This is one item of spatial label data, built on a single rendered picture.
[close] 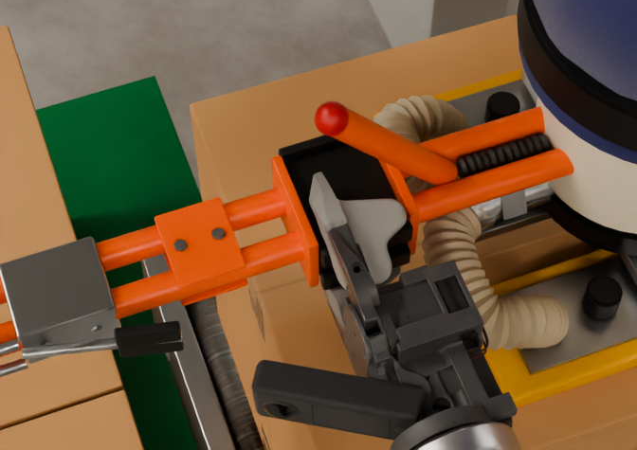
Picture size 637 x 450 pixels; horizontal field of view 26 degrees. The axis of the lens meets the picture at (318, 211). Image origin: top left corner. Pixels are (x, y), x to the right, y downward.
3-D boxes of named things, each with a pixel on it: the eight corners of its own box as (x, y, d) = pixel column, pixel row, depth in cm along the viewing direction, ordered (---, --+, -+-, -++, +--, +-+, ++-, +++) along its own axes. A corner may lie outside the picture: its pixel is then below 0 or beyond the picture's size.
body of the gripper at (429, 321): (441, 301, 101) (509, 445, 95) (331, 337, 100) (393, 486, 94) (449, 248, 95) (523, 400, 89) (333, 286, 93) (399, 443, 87)
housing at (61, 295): (100, 261, 102) (91, 230, 98) (125, 338, 99) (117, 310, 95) (7, 290, 101) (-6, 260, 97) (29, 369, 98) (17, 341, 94)
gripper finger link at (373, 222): (377, 155, 99) (422, 274, 97) (300, 179, 98) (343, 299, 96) (384, 141, 96) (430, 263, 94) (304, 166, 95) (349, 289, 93)
